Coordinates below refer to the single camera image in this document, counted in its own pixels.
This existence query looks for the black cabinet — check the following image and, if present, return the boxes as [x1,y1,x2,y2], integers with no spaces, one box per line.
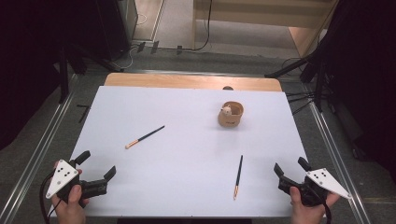
[92,0,138,62]

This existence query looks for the person's left hand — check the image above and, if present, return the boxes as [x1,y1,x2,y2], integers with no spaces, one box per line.
[50,185,91,224]

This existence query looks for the white floor cable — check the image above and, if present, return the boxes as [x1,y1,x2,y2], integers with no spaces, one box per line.
[120,43,148,70]

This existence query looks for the light wooden furniture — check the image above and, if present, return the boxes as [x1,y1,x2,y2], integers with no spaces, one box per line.
[191,0,340,59]

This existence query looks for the bundle of black cables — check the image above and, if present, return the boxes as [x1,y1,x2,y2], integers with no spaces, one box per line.
[285,91,316,116]

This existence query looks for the white table board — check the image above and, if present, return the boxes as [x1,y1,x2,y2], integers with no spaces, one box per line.
[48,85,327,218]

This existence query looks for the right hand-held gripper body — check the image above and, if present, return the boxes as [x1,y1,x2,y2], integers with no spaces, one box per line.
[277,167,352,207]

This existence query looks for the right hand-held gripper cable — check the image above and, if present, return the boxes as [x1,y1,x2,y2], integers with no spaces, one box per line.
[322,201,332,224]

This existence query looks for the wooden chopstick holder cup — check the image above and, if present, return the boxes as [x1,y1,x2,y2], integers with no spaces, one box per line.
[217,101,245,128]

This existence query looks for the person's right hand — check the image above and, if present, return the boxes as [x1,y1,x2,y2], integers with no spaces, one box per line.
[290,186,341,224]

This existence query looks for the wooden table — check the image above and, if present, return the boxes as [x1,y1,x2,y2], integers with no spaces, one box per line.
[103,72,283,92]

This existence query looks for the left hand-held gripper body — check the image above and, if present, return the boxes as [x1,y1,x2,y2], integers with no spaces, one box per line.
[45,158,109,209]

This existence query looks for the aluminium floor rail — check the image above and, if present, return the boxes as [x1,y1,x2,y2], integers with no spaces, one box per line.
[0,74,78,224]
[303,83,372,224]

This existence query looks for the black metal stand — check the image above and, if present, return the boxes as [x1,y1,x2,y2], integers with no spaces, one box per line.
[264,52,328,113]

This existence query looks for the black floor cable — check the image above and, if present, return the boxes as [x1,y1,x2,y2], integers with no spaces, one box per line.
[155,0,214,52]

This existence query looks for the black curtain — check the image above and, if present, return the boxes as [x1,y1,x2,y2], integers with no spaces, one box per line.
[311,0,396,185]
[0,0,98,151]

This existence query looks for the hand-held gripper cable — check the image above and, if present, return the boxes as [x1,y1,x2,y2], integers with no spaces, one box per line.
[322,201,332,224]
[38,173,63,224]

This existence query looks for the left hand-held gripper cable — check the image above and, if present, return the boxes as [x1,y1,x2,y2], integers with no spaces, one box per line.
[38,173,63,224]

